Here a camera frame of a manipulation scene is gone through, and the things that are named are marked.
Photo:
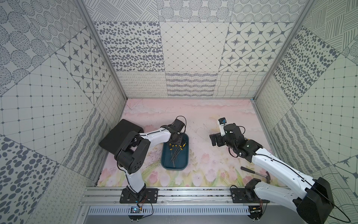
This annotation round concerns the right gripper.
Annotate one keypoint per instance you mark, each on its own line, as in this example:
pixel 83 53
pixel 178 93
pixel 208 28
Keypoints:
pixel 218 137

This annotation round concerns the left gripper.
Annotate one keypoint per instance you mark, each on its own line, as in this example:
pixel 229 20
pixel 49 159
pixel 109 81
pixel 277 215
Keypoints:
pixel 177 138

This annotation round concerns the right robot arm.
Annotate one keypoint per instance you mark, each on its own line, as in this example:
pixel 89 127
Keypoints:
pixel 310 198

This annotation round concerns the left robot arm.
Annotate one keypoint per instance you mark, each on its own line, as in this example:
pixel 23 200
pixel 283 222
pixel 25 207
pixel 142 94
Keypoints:
pixel 132 151

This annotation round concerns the teal plastic storage box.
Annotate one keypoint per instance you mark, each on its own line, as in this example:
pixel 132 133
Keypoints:
pixel 182 160

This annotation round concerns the black box lid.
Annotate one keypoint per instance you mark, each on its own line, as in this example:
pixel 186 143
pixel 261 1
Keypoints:
pixel 113 140

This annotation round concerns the small green circuit board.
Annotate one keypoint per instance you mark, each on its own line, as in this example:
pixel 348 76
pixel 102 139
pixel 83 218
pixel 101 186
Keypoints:
pixel 135 210

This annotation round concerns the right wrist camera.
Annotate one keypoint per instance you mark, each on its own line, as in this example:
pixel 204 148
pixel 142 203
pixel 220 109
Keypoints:
pixel 222 122

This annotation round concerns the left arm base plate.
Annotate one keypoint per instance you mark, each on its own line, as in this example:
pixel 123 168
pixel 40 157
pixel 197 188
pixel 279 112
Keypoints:
pixel 151 195

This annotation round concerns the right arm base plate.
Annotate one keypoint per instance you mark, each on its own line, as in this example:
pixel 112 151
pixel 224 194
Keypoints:
pixel 243 195

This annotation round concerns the aluminium mounting rail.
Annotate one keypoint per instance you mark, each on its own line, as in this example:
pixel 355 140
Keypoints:
pixel 107 196

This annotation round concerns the perforated cable duct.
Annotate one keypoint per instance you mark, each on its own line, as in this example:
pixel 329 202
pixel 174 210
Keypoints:
pixel 172 210

